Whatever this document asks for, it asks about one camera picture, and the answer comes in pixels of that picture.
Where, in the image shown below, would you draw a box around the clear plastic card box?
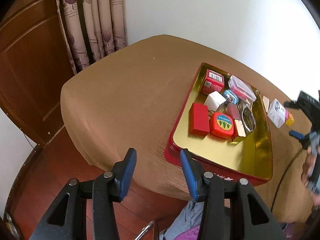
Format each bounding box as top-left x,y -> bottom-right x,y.
267,99 -> 286,128

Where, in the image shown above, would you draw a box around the brown wooden door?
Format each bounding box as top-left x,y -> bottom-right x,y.
1,0 -> 74,146

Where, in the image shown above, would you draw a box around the red tape measure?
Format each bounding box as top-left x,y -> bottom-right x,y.
210,112 -> 234,139

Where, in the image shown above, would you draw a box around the red gold tin tray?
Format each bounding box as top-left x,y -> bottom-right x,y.
164,63 -> 273,186

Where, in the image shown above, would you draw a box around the pink eraser block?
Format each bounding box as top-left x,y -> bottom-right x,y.
263,96 -> 270,113

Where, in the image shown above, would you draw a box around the patterned beige curtain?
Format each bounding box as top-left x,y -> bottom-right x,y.
56,0 -> 126,74

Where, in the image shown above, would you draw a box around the grey purple clothing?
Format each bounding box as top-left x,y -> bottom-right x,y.
159,193 -> 293,239

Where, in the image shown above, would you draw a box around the blue round tin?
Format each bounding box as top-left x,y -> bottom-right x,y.
222,89 -> 239,105

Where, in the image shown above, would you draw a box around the yellow cube block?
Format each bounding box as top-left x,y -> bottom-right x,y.
285,112 -> 295,127

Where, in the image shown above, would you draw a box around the flat red box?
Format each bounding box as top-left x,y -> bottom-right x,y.
189,102 -> 210,137

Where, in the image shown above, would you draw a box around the black cable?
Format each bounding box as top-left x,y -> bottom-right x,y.
270,147 -> 304,212

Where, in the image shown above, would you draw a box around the dark red lipstick tube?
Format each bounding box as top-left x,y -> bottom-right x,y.
226,103 -> 241,120

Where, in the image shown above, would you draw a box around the metal stool leg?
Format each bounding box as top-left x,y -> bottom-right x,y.
135,220 -> 155,240

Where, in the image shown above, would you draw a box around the red barcode box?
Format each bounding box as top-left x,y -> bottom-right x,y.
200,69 -> 225,95

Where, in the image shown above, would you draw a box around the white cube box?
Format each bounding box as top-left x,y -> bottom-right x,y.
204,91 -> 226,112

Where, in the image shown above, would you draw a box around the clear case red contents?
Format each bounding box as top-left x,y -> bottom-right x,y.
228,75 -> 257,103

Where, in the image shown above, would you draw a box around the person's right hand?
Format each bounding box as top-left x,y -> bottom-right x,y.
301,146 -> 320,208

